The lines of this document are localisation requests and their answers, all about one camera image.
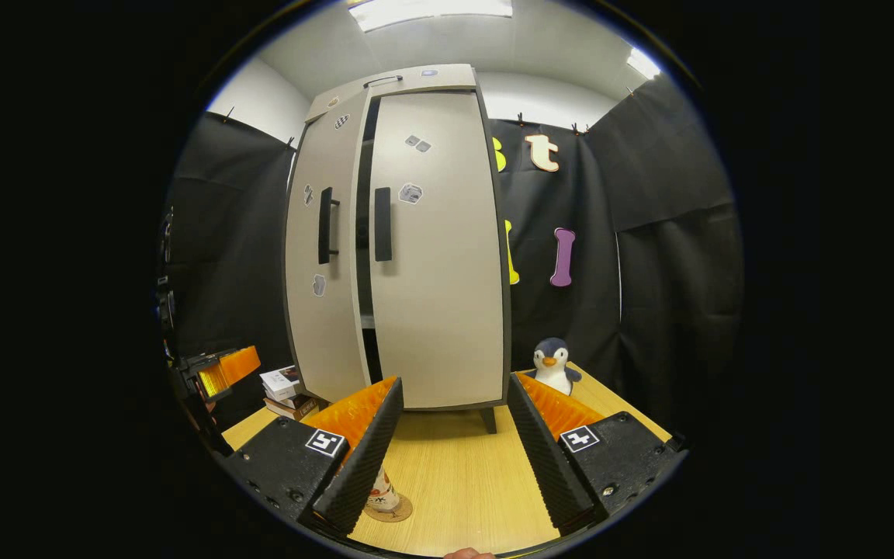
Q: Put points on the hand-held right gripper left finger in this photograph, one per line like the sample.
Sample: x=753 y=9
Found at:
x=362 y=458

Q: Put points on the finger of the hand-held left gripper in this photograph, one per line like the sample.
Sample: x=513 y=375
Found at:
x=230 y=371

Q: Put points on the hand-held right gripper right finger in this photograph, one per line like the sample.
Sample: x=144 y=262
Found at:
x=544 y=458

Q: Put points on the clear bottle with red label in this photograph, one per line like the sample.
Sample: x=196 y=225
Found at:
x=383 y=489

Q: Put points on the round wooden coaster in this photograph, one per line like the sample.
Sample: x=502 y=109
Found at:
x=400 y=512

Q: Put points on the white cabinet door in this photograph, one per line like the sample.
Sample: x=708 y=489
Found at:
x=334 y=334
x=447 y=295

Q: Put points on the white cabinet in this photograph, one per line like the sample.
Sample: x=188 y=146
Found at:
x=365 y=202

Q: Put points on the white cabinet drawer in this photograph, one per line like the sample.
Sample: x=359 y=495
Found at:
x=455 y=78

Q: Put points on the white book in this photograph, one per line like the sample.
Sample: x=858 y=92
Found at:
x=280 y=380

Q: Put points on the brown book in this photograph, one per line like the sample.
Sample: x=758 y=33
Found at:
x=296 y=407

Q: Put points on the penguin plush toy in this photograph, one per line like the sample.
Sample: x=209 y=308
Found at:
x=552 y=373

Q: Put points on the black backdrop cloth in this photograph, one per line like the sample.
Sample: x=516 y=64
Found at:
x=672 y=295

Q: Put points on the large ceiling light panel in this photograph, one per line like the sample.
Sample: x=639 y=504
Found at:
x=431 y=12

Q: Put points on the small ceiling light panel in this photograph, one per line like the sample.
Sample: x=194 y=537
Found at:
x=643 y=64

